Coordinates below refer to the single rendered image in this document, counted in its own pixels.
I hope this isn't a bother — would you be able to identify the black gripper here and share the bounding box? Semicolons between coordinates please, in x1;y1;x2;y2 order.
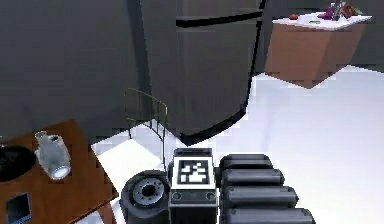
119;169;172;224

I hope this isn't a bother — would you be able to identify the brown wooden table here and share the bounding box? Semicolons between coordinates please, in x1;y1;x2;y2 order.
0;118;120;224

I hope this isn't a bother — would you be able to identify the clear glass bottle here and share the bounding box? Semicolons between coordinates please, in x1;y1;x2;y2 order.
34;130;72;181

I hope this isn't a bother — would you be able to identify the dark blue square object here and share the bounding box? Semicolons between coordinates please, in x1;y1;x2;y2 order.
5;192;33;224

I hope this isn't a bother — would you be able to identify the dark grey fridge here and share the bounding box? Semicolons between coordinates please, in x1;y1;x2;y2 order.
140;0;268;147

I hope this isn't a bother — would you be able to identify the black round plate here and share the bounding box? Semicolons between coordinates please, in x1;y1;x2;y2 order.
0;144;37;183

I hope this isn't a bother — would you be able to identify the brown counter with white top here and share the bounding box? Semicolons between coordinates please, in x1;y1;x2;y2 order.
264;11;373;90

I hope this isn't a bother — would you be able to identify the purple vegetable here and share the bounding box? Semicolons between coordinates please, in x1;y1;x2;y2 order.
318;7;335;20

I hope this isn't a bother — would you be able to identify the thin wire frame chair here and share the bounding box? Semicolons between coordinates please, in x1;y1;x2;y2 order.
123;87;169;171

